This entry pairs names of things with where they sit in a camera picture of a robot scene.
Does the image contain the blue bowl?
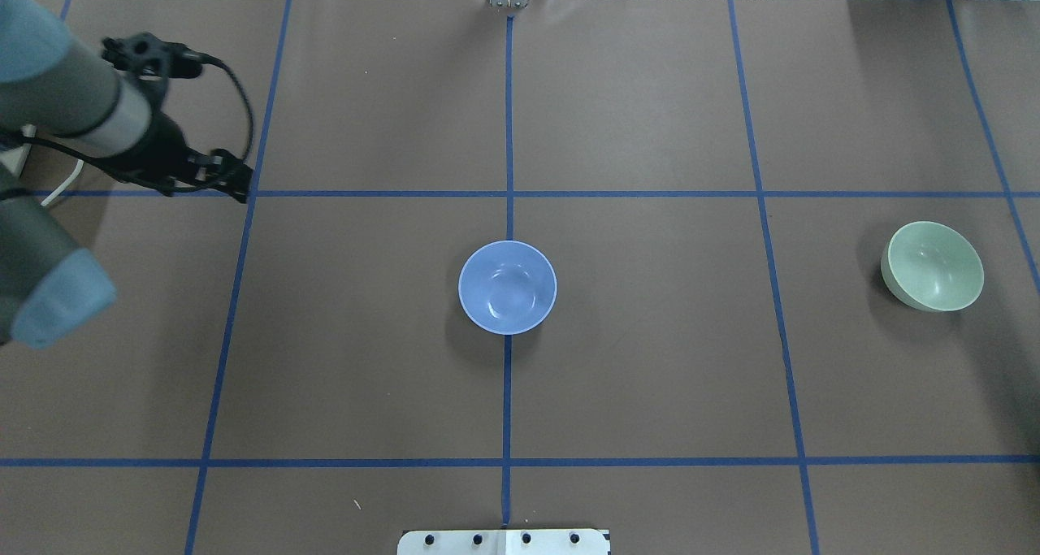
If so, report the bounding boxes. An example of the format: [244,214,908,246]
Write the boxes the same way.
[457,240,558,336]

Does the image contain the white power cord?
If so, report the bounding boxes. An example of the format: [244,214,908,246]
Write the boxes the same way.
[40,161,86,208]

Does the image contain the white pedestal base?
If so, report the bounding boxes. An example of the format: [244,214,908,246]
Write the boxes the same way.
[396,528,612,554]

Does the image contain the brown table mat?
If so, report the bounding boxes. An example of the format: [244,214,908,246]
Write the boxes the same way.
[2,0,1038,554]

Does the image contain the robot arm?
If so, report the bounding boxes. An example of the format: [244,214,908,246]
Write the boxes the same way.
[2,0,257,349]

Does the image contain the green bowl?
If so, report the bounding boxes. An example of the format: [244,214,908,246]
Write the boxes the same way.
[880,219,986,312]

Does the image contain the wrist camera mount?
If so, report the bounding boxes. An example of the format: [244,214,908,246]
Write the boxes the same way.
[101,32,203,95]

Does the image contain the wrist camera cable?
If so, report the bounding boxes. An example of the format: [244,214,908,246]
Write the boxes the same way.
[0,51,256,192]

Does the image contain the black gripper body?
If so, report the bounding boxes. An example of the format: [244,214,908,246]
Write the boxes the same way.
[106,113,211,196]

